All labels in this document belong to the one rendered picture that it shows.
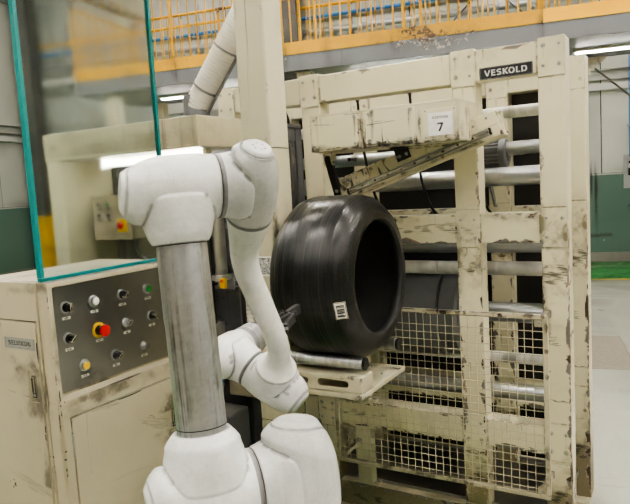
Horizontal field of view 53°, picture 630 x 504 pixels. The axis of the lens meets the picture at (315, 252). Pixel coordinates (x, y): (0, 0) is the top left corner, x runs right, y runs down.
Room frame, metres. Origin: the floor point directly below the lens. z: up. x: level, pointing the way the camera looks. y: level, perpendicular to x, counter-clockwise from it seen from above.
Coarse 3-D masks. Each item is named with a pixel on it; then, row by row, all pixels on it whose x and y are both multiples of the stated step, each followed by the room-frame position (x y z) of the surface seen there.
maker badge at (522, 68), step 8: (512, 64) 2.46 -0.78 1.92; (520, 64) 2.44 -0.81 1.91; (528, 64) 2.43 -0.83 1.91; (480, 72) 2.52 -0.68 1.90; (488, 72) 2.50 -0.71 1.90; (496, 72) 2.49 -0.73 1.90; (504, 72) 2.47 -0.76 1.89; (512, 72) 2.46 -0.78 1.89; (520, 72) 2.44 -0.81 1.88; (528, 72) 2.43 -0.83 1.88
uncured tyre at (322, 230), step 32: (288, 224) 2.17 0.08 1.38; (320, 224) 2.10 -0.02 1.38; (352, 224) 2.09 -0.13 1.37; (384, 224) 2.32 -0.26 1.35; (288, 256) 2.09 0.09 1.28; (320, 256) 2.03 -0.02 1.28; (352, 256) 2.06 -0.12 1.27; (384, 256) 2.51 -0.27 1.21; (288, 288) 2.08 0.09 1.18; (320, 288) 2.01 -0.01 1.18; (352, 288) 2.04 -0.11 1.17; (384, 288) 2.50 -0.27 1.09; (320, 320) 2.04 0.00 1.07; (352, 320) 2.04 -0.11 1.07; (384, 320) 2.42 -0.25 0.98; (320, 352) 2.20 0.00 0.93; (352, 352) 2.12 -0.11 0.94
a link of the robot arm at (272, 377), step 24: (240, 240) 1.38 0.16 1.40; (240, 264) 1.44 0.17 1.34; (240, 288) 1.48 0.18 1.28; (264, 288) 1.48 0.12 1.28; (264, 312) 1.48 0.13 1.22; (264, 336) 1.50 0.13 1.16; (264, 360) 1.55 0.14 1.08; (288, 360) 1.54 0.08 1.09; (264, 384) 1.54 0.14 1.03; (288, 384) 1.55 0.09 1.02; (288, 408) 1.55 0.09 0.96
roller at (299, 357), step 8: (296, 352) 2.23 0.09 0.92; (304, 352) 2.22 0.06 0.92; (312, 352) 2.21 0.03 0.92; (296, 360) 2.22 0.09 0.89; (304, 360) 2.20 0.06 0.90; (312, 360) 2.19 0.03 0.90; (320, 360) 2.17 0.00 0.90; (328, 360) 2.16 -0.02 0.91; (336, 360) 2.14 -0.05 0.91; (344, 360) 2.13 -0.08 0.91; (352, 360) 2.11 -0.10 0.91; (360, 360) 2.10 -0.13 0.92; (368, 360) 2.12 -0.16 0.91; (344, 368) 2.14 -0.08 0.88; (352, 368) 2.11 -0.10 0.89; (360, 368) 2.09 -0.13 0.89
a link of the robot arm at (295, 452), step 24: (264, 432) 1.27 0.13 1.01; (288, 432) 1.24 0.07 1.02; (312, 432) 1.25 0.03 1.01; (264, 456) 1.23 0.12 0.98; (288, 456) 1.22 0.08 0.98; (312, 456) 1.23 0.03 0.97; (264, 480) 1.20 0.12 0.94; (288, 480) 1.20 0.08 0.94; (312, 480) 1.22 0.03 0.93; (336, 480) 1.26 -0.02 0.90
